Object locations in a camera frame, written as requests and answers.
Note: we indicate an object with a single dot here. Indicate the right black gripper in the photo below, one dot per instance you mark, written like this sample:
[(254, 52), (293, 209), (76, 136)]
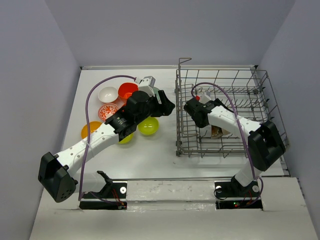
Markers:
[(217, 100)]

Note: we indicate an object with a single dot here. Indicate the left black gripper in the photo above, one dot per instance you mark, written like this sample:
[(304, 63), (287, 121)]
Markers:
[(164, 109)]

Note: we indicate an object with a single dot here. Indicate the lime green bowl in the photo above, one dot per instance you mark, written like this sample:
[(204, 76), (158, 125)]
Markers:
[(127, 139), (148, 126)]

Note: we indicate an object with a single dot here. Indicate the beige painted ceramic bowl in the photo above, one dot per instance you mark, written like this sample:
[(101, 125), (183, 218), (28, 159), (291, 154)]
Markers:
[(216, 132)]

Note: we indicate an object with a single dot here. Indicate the grey wire dish rack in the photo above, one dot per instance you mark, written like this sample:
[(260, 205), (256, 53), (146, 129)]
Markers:
[(246, 95)]

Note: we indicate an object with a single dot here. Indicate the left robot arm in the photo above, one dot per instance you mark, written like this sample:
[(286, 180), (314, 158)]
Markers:
[(56, 171)]

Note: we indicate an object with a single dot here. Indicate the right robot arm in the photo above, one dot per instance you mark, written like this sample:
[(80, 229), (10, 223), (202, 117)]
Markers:
[(261, 140)]

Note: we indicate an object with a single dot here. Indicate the orange square bowl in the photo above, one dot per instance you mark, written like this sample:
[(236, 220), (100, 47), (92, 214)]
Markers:
[(126, 89)]

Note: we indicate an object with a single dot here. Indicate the pale green ceramic bowl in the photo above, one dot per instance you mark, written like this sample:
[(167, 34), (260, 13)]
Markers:
[(155, 90)]

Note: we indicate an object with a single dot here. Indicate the red white patterned bowl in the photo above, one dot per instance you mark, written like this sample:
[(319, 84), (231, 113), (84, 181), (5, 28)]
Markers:
[(107, 110)]

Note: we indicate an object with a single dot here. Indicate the small white bowl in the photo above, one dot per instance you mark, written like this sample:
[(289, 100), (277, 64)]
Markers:
[(108, 94)]

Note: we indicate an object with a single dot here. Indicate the yellow bowl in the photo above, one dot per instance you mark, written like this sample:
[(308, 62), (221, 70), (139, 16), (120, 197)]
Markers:
[(93, 126)]

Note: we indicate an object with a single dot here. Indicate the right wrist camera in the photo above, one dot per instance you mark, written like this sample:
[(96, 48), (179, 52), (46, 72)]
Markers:
[(204, 98)]

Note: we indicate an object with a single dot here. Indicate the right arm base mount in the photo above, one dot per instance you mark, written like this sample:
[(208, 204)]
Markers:
[(231, 195)]

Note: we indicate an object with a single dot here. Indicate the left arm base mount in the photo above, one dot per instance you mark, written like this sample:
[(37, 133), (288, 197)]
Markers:
[(106, 194)]

